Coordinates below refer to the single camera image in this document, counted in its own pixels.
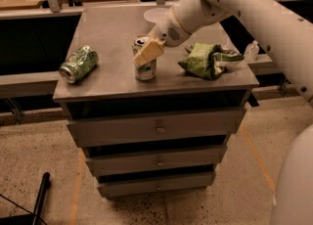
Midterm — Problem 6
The silver 7up can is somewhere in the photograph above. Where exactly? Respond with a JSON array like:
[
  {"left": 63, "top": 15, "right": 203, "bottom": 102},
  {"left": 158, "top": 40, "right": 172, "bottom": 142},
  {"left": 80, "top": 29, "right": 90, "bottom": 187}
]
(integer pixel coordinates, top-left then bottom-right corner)
[{"left": 132, "top": 35, "right": 157, "bottom": 81}]

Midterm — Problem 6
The middle grey drawer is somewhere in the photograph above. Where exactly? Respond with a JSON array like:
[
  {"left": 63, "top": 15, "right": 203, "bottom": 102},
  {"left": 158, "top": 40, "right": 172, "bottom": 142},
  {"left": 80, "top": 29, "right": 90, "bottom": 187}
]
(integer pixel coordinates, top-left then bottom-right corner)
[{"left": 86, "top": 145, "right": 227, "bottom": 176}]

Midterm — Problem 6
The clear sanitizer bottle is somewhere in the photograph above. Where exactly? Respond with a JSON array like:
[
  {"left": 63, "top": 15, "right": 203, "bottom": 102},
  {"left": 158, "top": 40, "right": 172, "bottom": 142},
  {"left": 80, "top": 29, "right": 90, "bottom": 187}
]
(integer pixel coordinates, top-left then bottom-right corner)
[{"left": 244, "top": 40, "right": 259, "bottom": 62}]

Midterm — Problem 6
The grey railing beam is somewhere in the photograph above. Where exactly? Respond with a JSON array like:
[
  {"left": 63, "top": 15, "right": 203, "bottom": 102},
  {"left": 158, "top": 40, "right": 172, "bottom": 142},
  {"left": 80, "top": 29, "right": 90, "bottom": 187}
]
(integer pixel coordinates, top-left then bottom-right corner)
[{"left": 0, "top": 71, "right": 59, "bottom": 99}]

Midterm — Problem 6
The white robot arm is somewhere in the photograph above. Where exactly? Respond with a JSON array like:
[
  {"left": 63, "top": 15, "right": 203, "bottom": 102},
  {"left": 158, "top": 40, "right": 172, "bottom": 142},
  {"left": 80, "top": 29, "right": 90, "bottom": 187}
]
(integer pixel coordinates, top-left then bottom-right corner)
[{"left": 134, "top": 0, "right": 313, "bottom": 225}]

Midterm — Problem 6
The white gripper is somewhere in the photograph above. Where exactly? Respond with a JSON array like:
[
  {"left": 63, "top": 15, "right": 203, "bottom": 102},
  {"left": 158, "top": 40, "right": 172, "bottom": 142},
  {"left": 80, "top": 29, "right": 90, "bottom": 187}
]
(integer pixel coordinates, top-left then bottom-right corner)
[{"left": 134, "top": 0, "right": 231, "bottom": 66}]

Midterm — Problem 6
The green chip bag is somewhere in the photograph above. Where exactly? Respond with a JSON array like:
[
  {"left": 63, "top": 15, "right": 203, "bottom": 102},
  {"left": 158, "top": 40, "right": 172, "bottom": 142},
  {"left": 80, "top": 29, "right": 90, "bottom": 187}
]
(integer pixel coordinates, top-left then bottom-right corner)
[{"left": 178, "top": 42, "right": 245, "bottom": 80}]

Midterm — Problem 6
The grey drawer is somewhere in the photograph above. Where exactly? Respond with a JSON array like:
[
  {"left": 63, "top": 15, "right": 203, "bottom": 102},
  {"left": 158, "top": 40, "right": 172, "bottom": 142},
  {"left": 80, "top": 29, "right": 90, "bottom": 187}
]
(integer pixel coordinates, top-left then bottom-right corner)
[
  {"left": 86, "top": 145, "right": 227, "bottom": 176},
  {"left": 67, "top": 107, "right": 246, "bottom": 147},
  {"left": 97, "top": 171, "right": 215, "bottom": 199}
]

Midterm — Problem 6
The top grey drawer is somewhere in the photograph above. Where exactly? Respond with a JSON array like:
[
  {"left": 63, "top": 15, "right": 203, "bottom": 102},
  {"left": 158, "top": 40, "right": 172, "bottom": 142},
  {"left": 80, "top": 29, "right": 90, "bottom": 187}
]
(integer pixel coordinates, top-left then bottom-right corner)
[{"left": 67, "top": 107, "right": 246, "bottom": 147}]

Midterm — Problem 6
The black pole stand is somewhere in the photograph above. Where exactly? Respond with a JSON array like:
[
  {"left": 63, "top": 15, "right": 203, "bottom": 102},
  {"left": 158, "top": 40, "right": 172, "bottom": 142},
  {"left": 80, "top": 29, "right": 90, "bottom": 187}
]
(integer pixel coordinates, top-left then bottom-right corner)
[{"left": 0, "top": 172, "right": 51, "bottom": 225}]

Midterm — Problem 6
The white bowl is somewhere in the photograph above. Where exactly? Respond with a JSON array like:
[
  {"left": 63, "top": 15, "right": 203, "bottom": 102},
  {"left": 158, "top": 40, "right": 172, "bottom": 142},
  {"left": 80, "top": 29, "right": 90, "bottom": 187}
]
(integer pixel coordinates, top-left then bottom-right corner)
[{"left": 144, "top": 8, "right": 167, "bottom": 28}]

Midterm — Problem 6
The bottom grey drawer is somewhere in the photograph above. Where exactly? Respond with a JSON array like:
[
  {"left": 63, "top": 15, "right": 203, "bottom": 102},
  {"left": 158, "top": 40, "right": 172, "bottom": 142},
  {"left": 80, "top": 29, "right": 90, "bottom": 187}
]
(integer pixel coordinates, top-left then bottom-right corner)
[{"left": 97, "top": 171, "right": 215, "bottom": 199}]

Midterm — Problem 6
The crushed green soda can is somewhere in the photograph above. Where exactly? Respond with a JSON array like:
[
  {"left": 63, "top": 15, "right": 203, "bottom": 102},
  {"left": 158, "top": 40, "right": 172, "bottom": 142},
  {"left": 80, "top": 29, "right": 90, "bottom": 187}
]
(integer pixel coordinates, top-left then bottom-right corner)
[{"left": 59, "top": 45, "right": 99, "bottom": 83}]

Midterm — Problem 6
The grey drawer cabinet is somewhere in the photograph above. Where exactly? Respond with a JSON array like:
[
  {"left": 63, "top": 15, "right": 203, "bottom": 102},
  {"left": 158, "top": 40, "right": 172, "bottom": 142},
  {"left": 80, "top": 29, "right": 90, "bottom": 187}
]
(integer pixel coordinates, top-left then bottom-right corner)
[{"left": 54, "top": 5, "right": 258, "bottom": 186}]

